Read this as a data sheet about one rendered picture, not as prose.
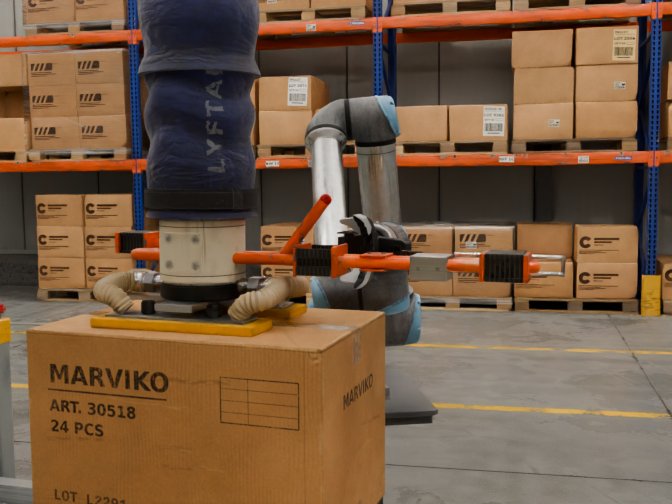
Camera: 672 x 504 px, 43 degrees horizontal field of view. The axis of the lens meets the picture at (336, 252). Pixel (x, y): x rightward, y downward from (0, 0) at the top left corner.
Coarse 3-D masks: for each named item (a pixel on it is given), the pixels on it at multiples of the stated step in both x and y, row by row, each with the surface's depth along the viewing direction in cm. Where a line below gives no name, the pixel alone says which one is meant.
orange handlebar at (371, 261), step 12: (156, 240) 200; (132, 252) 171; (144, 252) 170; (156, 252) 169; (252, 252) 167; (264, 252) 166; (276, 252) 166; (372, 252) 160; (384, 252) 157; (264, 264) 162; (276, 264) 161; (288, 264) 160; (348, 264) 156; (360, 264) 156; (372, 264) 155; (384, 264) 154; (396, 264) 153; (408, 264) 153; (456, 264) 150; (468, 264) 149
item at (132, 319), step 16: (144, 304) 162; (208, 304) 158; (96, 320) 161; (112, 320) 160; (128, 320) 159; (144, 320) 158; (160, 320) 158; (176, 320) 157; (192, 320) 156; (208, 320) 155; (224, 320) 155; (240, 320) 155; (256, 320) 158; (240, 336) 152
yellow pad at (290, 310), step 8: (288, 304) 175; (296, 304) 177; (304, 304) 178; (224, 312) 174; (264, 312) 171; (272, 312) 170; (280, 312) 170; (288, 312) 169; (296, 312) 172; (304, 312) 177
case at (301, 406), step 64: (64, 320) 169; (320, 320) 168; (384, 320) 178; (64, 384) 158; (128, 384) 154; (192, 384) 150; (256, 384) 146; (320, 384) 142; (384, 384) 179; (64, 448) 160; (128, 448) 155; (192, 448) 151; (256, 448) 147; (320, 448) 143; (384, 448) 181
